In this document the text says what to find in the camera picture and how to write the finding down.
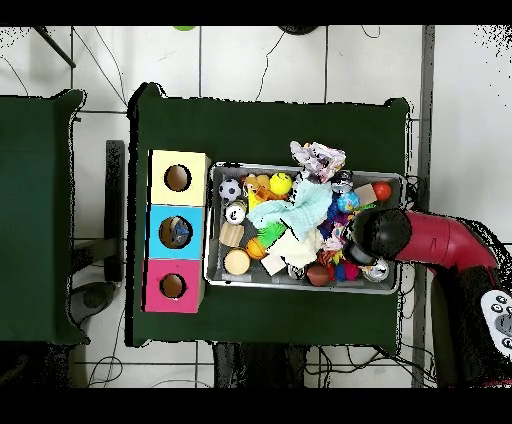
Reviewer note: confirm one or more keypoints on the black and white soccer ball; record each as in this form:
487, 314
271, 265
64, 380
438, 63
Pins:
230, 188

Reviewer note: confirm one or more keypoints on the colourful dotted cloth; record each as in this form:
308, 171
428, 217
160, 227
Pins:
320, 160

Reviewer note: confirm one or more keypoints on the black upright panel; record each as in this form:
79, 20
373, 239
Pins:
114, 200

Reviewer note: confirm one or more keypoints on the globe print ball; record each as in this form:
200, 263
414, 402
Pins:
348, 201

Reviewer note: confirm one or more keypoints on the orange toy basketball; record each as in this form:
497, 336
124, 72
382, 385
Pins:
255, 248

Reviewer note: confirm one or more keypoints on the wooden box with three holes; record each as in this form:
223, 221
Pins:
192, 240

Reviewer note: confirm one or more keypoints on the dark green table cloth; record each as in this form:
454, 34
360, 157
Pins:
32, 220
260, 132

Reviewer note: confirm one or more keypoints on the mint green cloth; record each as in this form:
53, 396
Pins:
304, 208

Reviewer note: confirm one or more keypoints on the shallow mesh bin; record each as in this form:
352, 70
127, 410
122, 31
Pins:
216, 248

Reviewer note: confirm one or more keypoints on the yellow ball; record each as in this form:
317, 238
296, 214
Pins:
280, 183

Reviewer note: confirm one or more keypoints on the brown toy football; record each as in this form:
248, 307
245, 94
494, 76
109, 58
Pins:
318, 275

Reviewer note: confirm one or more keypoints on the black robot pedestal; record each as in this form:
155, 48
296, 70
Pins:
260, 366

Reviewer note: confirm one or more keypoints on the cream white cloth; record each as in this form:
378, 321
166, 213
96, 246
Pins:
296, 248

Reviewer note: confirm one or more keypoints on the grey round stand foot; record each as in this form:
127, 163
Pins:
94, 298

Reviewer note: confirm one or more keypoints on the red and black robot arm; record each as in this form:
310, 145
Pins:
440, 240

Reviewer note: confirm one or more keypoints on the toy hamburger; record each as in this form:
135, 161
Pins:
237, 262

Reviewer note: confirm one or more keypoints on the black round object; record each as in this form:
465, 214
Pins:
298, 29

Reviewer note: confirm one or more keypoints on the silver pull-tab can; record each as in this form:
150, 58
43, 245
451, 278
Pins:
235, 212

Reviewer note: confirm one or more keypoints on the black slanted rod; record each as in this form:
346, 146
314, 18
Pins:
56, 47

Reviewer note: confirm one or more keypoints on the small green object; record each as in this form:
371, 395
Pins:
184, 28

